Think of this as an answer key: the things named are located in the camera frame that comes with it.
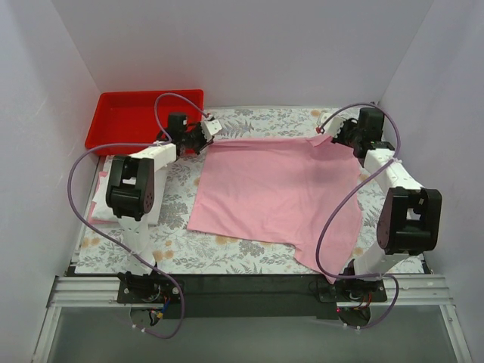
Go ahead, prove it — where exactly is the pink t shirt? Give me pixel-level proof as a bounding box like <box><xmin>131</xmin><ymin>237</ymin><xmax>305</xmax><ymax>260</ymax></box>
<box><xmin>188</xmin><ymin>135</ymin><xmax>361</xmax><ymax>275</ymax></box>
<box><xmin>88</xmin><ymin>171</ymin><xmax>117</xmax><ymax>224</ymax></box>

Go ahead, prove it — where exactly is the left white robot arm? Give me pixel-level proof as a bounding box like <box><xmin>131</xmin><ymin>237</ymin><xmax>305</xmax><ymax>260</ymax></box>
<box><xmin>106</xmin><ymin>113</ymin><xmax>222</xmax><ymax>303</ymax></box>

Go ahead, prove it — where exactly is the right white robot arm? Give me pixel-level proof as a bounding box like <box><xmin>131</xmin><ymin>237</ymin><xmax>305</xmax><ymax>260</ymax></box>
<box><xmin>324</xmin><ymin>107</ymin><xmax>442</xmax><ymax>280</ymax></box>

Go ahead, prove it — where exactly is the red plastic tray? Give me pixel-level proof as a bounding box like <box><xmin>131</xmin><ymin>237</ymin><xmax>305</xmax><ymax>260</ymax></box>
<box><xmin>85</xmin><ymin>89</ymin><xmax>204</xmax><ymax>149</ymax></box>

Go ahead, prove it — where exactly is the folded pink t shirt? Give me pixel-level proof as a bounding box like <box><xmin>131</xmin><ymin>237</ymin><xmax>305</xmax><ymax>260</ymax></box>
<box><xmin>88</xmin><ymin>171</ymin><xmax>117</xmax><ymax>224</ymax></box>

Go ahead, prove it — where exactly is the folded white t shirt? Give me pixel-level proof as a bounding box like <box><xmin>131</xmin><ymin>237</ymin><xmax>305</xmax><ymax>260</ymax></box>
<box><xmin>88</xmin><ymin>156</ymin><xmax>168</xmax><ymax>226</ymax></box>

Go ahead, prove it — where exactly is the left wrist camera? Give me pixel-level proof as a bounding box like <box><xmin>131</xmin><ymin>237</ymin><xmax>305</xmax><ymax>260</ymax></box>
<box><xmin>200</xmin><ymin>118</ymin><xmax>222</xmax><ymax>140</ymax></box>

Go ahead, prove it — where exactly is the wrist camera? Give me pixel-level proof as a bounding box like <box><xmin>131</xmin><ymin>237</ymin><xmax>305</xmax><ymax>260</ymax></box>
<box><xmin>200</xmin><ymin>118</ymin><xmax>222</xmax><ymax>140</ymax></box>
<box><xmin>316</xmin><ymin>112</ymin><xmax>345</xmax><ymax>138</ymax></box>

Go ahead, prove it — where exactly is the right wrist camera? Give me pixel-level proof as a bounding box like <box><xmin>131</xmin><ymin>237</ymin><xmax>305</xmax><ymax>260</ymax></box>
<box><xmin>316</xmin><ymin>112</ymin><xmax>345</xmax><ymax>138</ymax></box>

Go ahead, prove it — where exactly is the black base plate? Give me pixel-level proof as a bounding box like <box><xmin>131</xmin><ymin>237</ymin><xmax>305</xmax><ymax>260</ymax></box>
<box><xmin>116</xmin><ymin>273</ymin><xmax>387</xmax><ymax>320</ymax></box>

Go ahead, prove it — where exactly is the aluminium frame rail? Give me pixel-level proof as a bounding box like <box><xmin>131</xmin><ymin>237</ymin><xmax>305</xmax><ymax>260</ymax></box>
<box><xmin>32</xmin><ymin>274</ymin><xmax>472</xmax><ymax>362</ymax></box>

